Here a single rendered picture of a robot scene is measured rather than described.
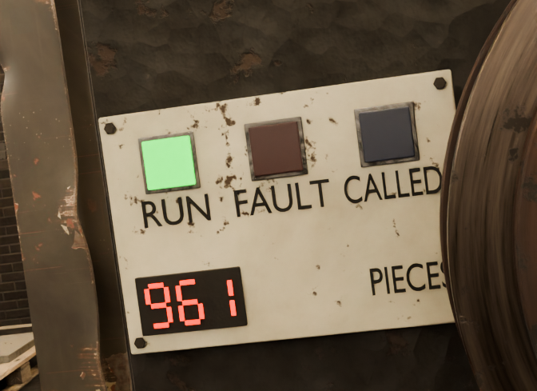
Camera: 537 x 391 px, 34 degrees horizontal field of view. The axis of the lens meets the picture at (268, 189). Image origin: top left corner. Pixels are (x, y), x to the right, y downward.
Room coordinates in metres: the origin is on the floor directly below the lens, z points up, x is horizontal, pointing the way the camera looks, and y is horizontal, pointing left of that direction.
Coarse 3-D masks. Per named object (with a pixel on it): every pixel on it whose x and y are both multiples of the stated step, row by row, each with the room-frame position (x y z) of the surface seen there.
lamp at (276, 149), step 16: (256, 128) 0.63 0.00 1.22; (272, 128) 0.63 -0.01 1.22; (288, 128) 0.62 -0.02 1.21; (256, 144) 0.63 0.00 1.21; (272, 144) 0.63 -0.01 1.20; (288, 144) 0.62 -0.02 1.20; (256, 160) 0.63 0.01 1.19; (272, 160) 0.63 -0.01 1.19; (288, 160) 0.62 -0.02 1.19; (256, 176) 0.63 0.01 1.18
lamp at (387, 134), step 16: (368, 112) 0.62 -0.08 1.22; (384, 112) 0.61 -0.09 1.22; (400, 112) 0.61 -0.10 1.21; (368, 128) 0.62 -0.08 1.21; (384, 128) 0.61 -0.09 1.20; (400, 128) 0.61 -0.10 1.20; (368, 144) 0.62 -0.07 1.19; (384, 144) 0.62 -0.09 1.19; (400, 144) 0.61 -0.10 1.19; (368, 160) 0.62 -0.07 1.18; (384, 160) 0.62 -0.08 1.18
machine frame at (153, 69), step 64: (128, 0) 0.66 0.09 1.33; (192, 0) 0.66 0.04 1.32; (256, 0) 0.65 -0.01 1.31; (320, 0) 0.64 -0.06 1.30; (384, 0) 0.64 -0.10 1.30; (448, 0) 0.63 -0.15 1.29; (128, 64) 0.67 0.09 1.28; (192, 64) 0.66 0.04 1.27; (256, 64) 0.65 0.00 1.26; (320, 64) 0.65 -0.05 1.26; (384, 64) 0.64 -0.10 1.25; (448, 64) 0.63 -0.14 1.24; (192, 384) 0.66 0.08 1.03; (256, 384) 0.66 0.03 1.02; (320, 384) 0.65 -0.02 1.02; (384, 384) 0.64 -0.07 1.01; (448, 384) 0.64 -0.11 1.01
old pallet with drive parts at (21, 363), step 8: (32, 352) 5.18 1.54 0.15; (16, 360) 5.01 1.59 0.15; (24, 360) 5.01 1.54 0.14; (0, 368) 4.86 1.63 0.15; (8, 368) 4.83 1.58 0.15; (16, 368) 4.88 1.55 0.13; (24, 368) 5.00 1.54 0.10; (32, 368) 5.31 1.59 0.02; (0, 376) 4.67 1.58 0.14; (8, 376) 4.94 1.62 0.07; (16, 376) 4.94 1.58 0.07; (24, 376) 4.98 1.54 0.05; (32, 376) 5.11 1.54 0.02; (8, 384) 4.94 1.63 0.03; (16, 384) 4.94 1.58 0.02; (24, 384) 4.96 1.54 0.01
